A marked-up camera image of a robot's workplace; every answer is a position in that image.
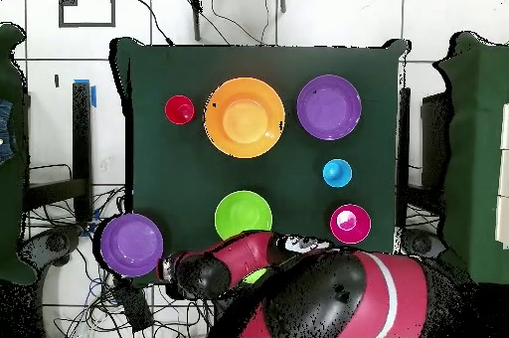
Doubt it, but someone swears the green cloth covered table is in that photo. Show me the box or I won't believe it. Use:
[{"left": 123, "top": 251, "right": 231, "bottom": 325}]
[
  {"left": 432, "top": 31, "right": 509, "bottom": 287},
  {"left": 0, "top": 22, "right": 37, "bottom": 285}
]

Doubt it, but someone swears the black floor cable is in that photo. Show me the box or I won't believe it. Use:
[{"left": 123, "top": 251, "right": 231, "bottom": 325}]
[{"left": 129, "top": 0, "right": 175, "bottom": 47}]

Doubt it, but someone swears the tangle of cables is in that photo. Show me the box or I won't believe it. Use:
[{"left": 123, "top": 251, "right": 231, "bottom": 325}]
[{"left": 23, "top": 184, "right": 212, "bottom": 338}]

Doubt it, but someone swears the magenta plastic bowl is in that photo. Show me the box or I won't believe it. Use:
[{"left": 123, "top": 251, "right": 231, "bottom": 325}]
[{"left": 329, "top": 203, "right": 373, "bottom": 245}]

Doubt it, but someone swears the orange plastic bowl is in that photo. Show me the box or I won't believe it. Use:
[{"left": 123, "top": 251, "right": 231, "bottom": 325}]
[{"left": 203, "top": 77, "right": 286, "bottom": 160}]

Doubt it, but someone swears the blue plastic cup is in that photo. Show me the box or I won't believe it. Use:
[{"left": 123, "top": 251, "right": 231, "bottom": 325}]
[{"left": 322, "top": 158, "right": 354, "bottom": 189}]

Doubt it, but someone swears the black tripod stand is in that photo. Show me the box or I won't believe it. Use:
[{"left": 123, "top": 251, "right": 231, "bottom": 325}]
[{"left": 177, "top": 0, "right": 288, "bottom": 42}]

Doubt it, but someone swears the dark green tablecloth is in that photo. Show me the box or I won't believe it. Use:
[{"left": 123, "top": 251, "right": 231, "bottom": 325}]
[{"left": 108, "top": 36, "right": 411, "bottom": 289}]

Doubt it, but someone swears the black metal stand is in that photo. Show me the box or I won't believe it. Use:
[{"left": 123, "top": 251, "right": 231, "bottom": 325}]
[
  {"left": 395, "top": 86, "right": 452, "bottom": 232},
  {"left": 17, "top": 82, "right": 93, "bottom": 223}
]

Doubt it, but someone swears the blue denim fabric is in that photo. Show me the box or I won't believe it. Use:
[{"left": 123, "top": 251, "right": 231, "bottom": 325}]
[{"left": 0, "top": 98, "right": 18, "bottom": 166}]

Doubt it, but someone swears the red plastic cup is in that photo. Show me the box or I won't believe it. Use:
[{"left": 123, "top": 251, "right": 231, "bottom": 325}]
[{"left": 164, "top": 93, "right": 196, "bottom": 126}]

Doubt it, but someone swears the white box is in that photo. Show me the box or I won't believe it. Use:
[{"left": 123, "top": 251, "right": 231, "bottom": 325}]
[{"left": 494, "top": 102, "right": 509, "bottom": 250}]

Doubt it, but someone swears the green plastic bowl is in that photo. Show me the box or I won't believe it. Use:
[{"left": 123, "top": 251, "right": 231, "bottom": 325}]
[{"left": 214, "top": 189, "right": 274, "bottom": 241}]

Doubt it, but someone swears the black power box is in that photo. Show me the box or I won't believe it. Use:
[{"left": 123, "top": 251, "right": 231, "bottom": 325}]
[{"left": 111, "top": 273, "right": 155, "bottom": 333}]

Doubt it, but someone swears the blue tape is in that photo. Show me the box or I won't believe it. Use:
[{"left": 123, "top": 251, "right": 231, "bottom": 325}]
[{"left": 74, "top": 78, "right": 97, "bottom": 108}]

